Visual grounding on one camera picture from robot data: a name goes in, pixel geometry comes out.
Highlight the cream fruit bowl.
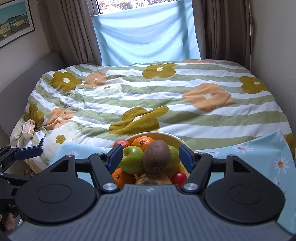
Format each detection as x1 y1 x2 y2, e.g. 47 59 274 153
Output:
127 132 188 180

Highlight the orange at bowl left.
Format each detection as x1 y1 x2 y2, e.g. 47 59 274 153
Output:
111 168 136 189

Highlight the white crumpled packet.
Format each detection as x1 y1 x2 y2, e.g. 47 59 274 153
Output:
22 119 35 140

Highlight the brown drape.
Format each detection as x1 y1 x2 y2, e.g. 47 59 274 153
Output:
192 0 251 69
37 0 102 66

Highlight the green apple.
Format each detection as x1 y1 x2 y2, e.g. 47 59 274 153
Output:
167 146 180 171
119 146 144 174

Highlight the grey bed headboard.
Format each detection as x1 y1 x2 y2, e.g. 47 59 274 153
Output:
1 53 65 136

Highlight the person's left hand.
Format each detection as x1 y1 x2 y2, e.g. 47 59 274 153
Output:
0 213 15 232

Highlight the orange at bowl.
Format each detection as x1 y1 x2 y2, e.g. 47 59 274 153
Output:
111 168 136 189
132 136 154 152

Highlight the brown kiwi fruit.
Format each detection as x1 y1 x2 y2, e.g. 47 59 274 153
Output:
143 140 171 173

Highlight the small reddish orange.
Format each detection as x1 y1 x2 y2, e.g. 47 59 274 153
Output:
113 140 130 149

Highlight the brown right drape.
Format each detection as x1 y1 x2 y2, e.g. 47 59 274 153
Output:
192 0 251 69

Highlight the framed wall picture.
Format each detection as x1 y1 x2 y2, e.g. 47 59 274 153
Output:
0 0 35 48

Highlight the green apple in bowl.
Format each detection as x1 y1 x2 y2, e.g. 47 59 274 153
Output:
167 146 180 171

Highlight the light blue window curtain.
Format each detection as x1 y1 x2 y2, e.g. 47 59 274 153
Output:
91 1 201 66

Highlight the large yellow-brown apple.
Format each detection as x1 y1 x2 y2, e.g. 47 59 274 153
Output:
135 173 172 185

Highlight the red cherry tomato right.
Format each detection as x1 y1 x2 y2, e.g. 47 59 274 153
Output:
171 172 187 189

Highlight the floral striped duvet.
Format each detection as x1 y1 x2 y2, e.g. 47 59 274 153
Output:
10 60 295 172

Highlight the orange at bowl back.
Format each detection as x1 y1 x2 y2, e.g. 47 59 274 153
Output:
132 136 154 152

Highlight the brown left drape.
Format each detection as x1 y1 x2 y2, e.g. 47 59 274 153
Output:
37 0 102 66

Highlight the light blue daisy cloth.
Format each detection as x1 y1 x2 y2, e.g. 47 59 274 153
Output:
49 130 295 233

